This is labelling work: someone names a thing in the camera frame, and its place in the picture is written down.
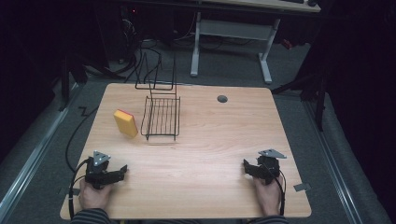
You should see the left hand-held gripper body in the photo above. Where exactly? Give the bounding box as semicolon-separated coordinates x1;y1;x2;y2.
84;150;117;190

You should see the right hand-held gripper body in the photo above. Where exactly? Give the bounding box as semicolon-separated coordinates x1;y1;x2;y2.
255;148;288;187

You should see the yellow sponge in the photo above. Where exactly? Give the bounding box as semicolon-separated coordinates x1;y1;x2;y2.
112;108;139;139

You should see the black wire rack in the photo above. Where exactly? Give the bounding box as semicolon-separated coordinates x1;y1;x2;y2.
134;50;182;142

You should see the person's left hand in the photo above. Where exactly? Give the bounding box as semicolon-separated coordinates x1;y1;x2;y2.
78;178;113;211

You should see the person's right hand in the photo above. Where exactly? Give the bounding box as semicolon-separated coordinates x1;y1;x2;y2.
252;175;285;217

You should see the grey tape piece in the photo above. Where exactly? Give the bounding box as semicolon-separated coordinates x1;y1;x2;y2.
293;182;312;192

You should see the black metal stand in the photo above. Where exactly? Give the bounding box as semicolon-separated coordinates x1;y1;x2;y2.
57;50;126;113
270;0;332;133

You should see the white-legged desk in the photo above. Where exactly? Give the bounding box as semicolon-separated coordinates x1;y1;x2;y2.
190;0;322;85

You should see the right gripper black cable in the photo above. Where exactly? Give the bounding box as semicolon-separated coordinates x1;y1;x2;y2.
263;163;287;217

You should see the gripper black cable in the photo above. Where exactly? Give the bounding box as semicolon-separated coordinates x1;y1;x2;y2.
67;158;92;220
263;163;287;217

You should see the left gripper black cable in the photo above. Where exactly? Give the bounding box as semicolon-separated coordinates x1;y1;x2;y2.
67;158;92;220

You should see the black floor cable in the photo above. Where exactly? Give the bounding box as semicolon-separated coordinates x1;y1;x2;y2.
64;105;100;174

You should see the metal floor rail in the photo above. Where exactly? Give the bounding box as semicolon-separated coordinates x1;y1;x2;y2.
302;100;364;224
0;83;80;220

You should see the bundle of black cables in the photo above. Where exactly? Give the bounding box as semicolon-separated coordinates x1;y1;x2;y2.
120;17;163;84

